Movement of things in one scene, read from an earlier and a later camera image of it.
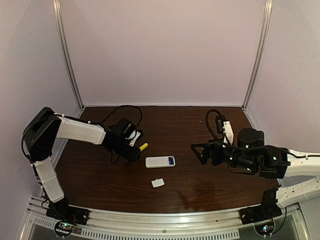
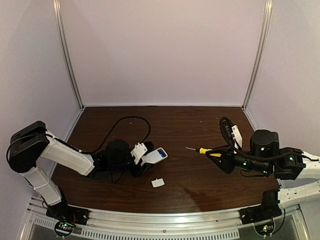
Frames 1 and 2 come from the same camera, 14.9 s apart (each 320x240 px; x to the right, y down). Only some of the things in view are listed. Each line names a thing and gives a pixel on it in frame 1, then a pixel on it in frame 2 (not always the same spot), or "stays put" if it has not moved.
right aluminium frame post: (268, 9) stays put
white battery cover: (158, 182) stays put
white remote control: (159, 161) to (154, 156)
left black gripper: (133, 152) to (137, 169)
